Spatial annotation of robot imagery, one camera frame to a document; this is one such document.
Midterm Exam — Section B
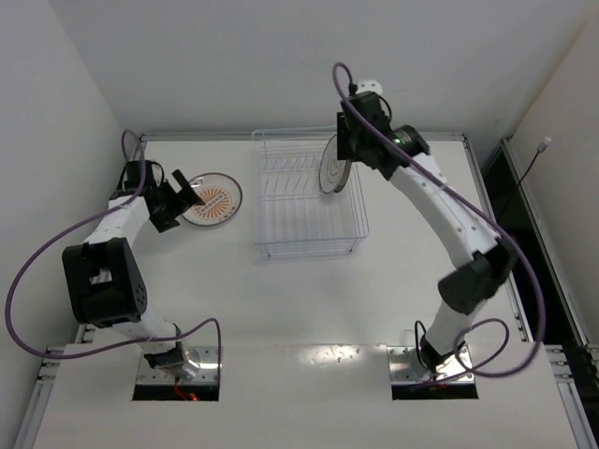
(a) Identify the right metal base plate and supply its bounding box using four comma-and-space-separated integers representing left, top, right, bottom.
387, 346, 475, 384

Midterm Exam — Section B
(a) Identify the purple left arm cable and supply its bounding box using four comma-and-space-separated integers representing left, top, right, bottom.
4, 129, 225, 370

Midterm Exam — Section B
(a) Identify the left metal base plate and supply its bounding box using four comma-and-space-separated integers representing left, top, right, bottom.
136, 346, 221, 386

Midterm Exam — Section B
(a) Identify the black cable with white plug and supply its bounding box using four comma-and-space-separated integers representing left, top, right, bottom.
517, 136, 553, 188

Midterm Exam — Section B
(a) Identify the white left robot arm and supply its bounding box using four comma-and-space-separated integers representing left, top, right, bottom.
62, 161, 203, 381

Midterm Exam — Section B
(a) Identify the aluminium table frame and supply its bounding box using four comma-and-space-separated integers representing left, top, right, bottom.
35, 132, 594, 448

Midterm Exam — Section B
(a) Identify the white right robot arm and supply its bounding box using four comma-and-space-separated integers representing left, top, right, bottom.
337, 83, 516, 372

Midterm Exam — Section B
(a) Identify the orange sunburst plate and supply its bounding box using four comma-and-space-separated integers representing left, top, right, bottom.
183, 172, 243, 227

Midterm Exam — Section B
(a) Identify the white plate with cloud motif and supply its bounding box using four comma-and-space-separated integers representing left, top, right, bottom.
319, 135, 352, 195

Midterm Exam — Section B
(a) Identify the metal base plate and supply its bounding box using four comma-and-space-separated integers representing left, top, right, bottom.
387, 346, 475, 384
136, 346, 221, 386

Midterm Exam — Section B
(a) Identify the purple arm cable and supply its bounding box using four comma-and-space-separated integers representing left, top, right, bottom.
4, 129, 225, 370
331, 61, 548, 389

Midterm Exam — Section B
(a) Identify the white wire dish rack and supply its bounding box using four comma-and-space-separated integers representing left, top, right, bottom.
251, 125, 370, 258

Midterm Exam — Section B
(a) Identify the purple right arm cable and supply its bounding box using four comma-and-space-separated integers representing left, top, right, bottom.
331, 61, 548, 389

